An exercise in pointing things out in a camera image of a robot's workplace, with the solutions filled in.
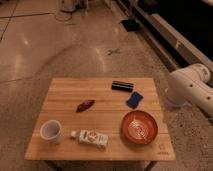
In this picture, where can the wooden table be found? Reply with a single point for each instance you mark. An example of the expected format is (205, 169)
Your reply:
(91, 104)

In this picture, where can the blue sponge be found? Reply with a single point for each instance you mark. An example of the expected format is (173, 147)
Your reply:
(134, 100)

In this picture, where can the black floor plate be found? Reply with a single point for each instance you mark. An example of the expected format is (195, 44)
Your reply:
(130, 25)

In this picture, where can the orange ceramic bowl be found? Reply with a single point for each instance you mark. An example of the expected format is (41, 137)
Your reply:
(139, 127)

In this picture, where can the white ceramic cup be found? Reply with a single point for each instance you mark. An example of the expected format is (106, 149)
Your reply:
(51, 131)

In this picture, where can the white plastic bottle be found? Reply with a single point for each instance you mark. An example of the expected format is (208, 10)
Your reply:
(90, 137)

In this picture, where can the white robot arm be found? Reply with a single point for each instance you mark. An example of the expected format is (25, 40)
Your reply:
(189, 85)

